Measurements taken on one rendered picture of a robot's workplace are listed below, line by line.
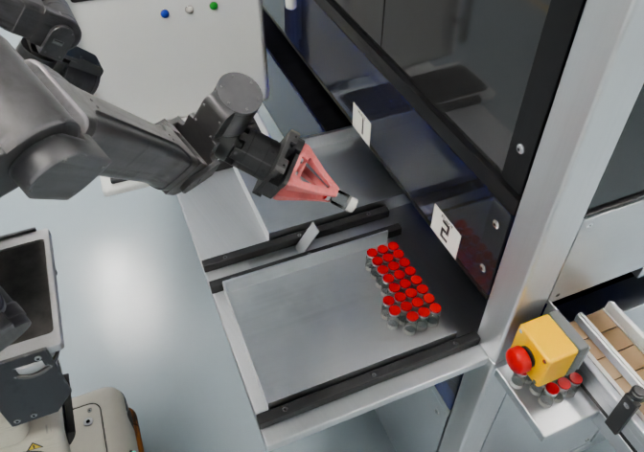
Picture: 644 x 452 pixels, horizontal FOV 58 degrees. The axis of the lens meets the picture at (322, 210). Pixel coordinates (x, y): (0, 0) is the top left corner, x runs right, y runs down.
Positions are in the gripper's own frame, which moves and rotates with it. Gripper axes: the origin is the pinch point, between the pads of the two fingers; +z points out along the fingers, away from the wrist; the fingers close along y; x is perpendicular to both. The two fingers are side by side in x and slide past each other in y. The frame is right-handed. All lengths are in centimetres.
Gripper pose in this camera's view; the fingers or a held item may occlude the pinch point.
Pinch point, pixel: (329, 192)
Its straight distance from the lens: 80.8
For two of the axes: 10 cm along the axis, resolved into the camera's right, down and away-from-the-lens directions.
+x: 3.2, -8.5, 4.2
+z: 8.6, 4.4, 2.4
